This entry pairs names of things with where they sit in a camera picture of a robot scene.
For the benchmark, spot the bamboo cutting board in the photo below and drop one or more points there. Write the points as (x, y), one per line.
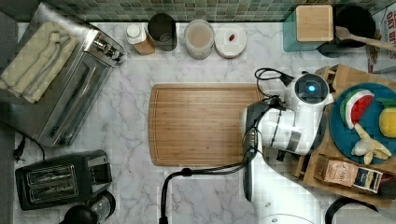
(197, 124)

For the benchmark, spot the black two-slot toaster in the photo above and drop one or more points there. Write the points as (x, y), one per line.
(71, 178)

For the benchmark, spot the stainless toaster oven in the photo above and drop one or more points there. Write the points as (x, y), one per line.
(56, 118)

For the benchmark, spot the toy peeled banana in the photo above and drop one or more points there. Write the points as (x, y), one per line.
(368, 147)

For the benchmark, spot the wooden spatula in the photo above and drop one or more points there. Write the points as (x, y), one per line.
(343, 34)

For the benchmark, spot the dark brown tumbler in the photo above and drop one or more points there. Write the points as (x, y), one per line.
(162, 29)

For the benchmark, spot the white snack bites box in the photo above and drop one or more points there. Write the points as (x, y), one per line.
(383, 60)

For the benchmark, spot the black utensil holder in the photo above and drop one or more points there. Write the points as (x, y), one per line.
(358, 21)

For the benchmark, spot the black power plug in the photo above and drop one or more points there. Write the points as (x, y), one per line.
(17, 153)

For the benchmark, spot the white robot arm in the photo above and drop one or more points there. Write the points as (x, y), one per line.
(293, 126)

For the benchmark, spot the toy yellow lemon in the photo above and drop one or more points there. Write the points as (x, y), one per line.
(387, 118)

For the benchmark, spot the glass jar of cereal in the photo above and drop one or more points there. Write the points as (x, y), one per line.
(199, 39)

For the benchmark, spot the wooden tray of tea packets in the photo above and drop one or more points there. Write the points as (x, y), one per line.
(353, 176)

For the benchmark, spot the teal canister wooden lid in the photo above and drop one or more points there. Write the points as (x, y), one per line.
(307, 28)

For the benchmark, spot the amber bottle white cap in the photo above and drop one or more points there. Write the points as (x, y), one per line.
(138, 38)

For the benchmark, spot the toy watermelon slice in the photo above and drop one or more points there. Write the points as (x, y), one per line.
(354, 105)

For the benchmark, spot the folded beige towel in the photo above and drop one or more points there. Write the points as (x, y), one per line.
(39, 62)

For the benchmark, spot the blue plate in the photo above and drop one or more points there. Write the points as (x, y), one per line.
(344, 138)

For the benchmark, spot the small pink lidded dish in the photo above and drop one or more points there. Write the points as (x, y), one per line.
(230, 40)

